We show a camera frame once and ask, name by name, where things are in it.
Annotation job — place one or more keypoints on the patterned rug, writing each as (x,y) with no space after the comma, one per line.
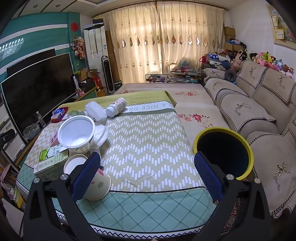
(232,217)

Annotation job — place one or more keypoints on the red packet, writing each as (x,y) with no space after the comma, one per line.
(54,139)

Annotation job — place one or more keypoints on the pile of books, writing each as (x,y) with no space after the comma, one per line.
(9,178)

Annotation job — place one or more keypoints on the floral paper cup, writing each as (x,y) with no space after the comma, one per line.
(99,185)

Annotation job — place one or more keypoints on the large black television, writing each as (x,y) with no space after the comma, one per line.
(39,92)

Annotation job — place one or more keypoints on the white towel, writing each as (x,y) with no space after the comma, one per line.
(101,134)

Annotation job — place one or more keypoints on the box on air conditioner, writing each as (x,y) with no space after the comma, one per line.
(99,22)

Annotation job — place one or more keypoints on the framed flower painting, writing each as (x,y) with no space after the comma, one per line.
(285,27)

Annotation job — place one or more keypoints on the floral floor mat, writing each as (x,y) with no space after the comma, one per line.
(196,102)

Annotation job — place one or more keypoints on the red tray with blue box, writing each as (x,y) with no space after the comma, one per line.
(59,114)

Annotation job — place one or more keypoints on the stack of cardboard boxes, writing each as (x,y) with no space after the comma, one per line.
(230,37)

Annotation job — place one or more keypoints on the red round wall ornament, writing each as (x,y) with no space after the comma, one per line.
(74,26)

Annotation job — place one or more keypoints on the white standing air conditioner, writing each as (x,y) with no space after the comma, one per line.
(94,48)

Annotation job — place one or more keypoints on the dark neck pillow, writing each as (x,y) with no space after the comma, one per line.
(230,75)

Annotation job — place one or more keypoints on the white plastic tub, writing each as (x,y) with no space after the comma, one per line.
(76,132)

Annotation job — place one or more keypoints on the black device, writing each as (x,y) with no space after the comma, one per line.
(7,136)

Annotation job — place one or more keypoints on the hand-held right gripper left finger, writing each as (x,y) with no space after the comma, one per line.
(86,176)

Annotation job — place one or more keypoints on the plastic bag with greens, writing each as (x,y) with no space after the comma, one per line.
(31,132)

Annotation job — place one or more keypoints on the green chevron printed tablecloth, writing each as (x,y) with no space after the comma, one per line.
(148,148)

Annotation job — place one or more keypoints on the black tower fan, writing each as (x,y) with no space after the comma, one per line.
(108,74)

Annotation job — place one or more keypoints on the artificial flower bunch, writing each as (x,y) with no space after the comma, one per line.
(78,46)

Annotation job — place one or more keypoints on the beige sofa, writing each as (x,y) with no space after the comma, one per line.
(254,111)

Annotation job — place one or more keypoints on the yellow-rimmed dark blue bin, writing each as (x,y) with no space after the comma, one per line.
(245,148)

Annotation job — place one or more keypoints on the green and white carton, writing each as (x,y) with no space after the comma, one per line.
(49,165)

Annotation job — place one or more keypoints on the row of plush toys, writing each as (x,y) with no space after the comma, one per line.
(268,59)

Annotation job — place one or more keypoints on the clear water bottle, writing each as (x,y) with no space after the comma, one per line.
(41,120)

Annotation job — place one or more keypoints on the black wall-mounted screen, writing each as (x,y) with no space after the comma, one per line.
(27,61)

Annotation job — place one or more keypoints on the white pill bottle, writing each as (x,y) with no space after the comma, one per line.
(116,107)

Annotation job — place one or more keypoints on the red bag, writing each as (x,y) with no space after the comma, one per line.
(97,83)

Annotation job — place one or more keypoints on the white tube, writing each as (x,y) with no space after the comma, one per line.
(75,83)

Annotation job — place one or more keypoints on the glass coffee table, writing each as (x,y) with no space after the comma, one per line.
(173,77)

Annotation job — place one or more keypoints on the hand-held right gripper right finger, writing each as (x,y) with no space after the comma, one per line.
(208,176)

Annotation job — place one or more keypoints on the cream embroidered curtains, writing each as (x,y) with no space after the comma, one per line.
(161,41)

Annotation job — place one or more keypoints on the open cardboard boxes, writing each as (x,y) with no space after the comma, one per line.
(84,74)

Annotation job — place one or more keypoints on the blue starred bag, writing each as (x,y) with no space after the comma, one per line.
(215,59)

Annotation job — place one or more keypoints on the white drawer unit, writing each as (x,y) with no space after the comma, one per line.
(11,146)

